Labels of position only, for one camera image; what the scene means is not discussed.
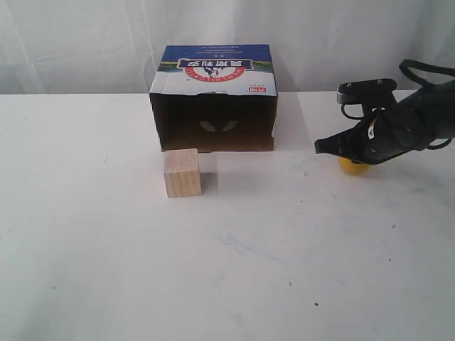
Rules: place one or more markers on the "white backdrop curtain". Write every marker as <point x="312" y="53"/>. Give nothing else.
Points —
<point x="116" y="46"/>

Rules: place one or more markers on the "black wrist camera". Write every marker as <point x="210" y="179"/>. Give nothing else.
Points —
<point x="352" y="93"/>

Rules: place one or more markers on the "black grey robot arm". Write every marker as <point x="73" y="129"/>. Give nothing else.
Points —
<point x="435" y="105"/>

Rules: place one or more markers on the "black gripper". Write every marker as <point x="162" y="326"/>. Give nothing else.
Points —
<point x="380" y="137"/>

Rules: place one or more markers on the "yellow ball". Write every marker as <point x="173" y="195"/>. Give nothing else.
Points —
<point x="352" y="168"/>

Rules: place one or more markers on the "wooden cube block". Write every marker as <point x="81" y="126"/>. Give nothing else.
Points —
<point x="182" y="173"/>

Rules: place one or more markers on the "blue white milk carton box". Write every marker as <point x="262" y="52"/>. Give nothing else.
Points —
<point x="215" y="98"/>

